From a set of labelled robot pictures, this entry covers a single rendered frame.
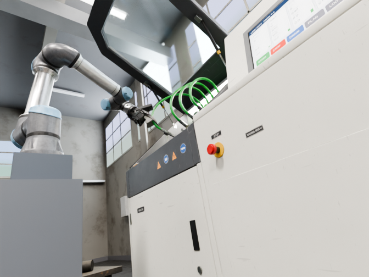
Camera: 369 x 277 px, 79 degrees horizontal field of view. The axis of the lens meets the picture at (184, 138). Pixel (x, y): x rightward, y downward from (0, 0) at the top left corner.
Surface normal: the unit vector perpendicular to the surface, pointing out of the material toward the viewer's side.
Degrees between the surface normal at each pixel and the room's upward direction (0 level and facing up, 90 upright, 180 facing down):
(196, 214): 90
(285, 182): 90
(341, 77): 90
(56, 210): 90
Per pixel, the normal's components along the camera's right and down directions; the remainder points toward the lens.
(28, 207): 0.58, -0.38
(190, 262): -0.81, -0.09
